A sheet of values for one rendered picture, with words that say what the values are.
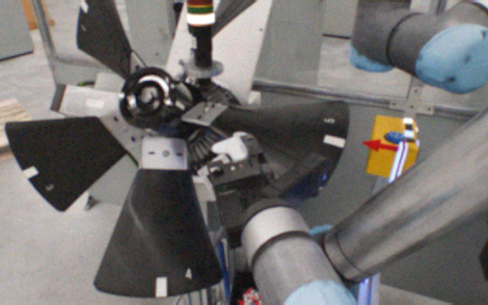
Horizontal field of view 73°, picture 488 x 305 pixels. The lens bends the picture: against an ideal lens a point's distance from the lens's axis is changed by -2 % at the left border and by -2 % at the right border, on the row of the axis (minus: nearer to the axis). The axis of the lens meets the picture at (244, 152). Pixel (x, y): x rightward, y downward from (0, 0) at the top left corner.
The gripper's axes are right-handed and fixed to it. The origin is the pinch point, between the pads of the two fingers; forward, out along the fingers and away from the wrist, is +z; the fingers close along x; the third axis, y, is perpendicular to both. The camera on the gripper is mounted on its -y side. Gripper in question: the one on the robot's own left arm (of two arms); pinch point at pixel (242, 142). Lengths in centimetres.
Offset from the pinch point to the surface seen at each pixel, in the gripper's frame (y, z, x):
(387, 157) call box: -35.3, 7.5, 18.0
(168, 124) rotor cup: 11.1, 9.9, -1.2
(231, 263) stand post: 2, 43, 81
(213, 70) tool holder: 1.6, 8.2, -10.0
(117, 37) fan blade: 17.3, 29.3, -14.0
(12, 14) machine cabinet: 210, 558, 30
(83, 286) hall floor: 74, 79, 110
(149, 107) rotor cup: 13.6, 12.1, -4.3
